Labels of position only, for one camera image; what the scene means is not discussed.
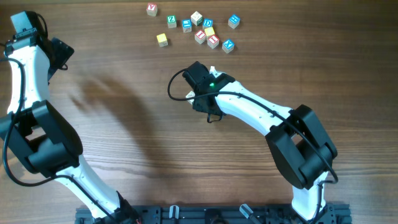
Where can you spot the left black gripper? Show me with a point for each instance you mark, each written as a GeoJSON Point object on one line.
{"type": "Point", "coordinates": [63, 51]}

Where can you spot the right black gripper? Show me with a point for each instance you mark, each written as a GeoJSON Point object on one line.
{"type": "Point", "coordinates": [199, 106]}

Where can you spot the yellow S wooden block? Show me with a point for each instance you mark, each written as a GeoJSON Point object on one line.
{"type": "Point", "coordinates": [162, 40]}

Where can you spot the plain animal wooden block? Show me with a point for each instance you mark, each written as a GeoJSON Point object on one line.
{"type": "Point", "coordinates": [196, 18]}

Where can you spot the green edged picture block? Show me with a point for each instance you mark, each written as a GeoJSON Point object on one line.
{"type": "Point", "coordinates": [189, 95]}

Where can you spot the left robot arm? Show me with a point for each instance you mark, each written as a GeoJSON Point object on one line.
{"type": "Point", "coordinates": [40, 145]}

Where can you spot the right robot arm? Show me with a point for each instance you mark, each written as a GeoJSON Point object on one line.
{"type": "Point", "coordinates": [300, 146]}

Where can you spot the red I block lower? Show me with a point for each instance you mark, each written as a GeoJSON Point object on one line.
{"type": "Point", "coordinates": [213, 41]}

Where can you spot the red I wooden block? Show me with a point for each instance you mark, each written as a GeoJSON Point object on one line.
{"type": "Point", "coordinates": [200, 36]}

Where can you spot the blue X wooden block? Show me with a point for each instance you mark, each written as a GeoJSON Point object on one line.
{"type": "Point", "coordinates": [228, 46]}

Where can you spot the yellow C wooden block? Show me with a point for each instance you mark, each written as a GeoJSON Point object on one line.
{"type": "Point", "coordinates": [209, 32]}

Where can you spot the blue L wooden block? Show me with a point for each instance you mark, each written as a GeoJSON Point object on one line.
{"type": "Point", "coordinates": [186, 25]}

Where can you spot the blue D wooden block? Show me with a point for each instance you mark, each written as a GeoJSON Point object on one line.
{"type": "Point", "coordinates": [207, 23]}

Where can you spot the green Z wooden block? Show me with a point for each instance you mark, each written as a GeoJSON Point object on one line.
{"type": "Point", "coordinates": [171, 21]}

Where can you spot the blue H wooden block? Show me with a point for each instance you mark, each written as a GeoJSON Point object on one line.
{"type": "Point", "coordinates": [234, 21]}

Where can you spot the red letter wooden block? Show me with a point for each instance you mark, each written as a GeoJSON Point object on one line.
{"type": "Point", "coordinates": [152, 9]}

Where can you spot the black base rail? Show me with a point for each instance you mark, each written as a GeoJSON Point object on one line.
{"type": "Point", "coordinates": [273, 213]}

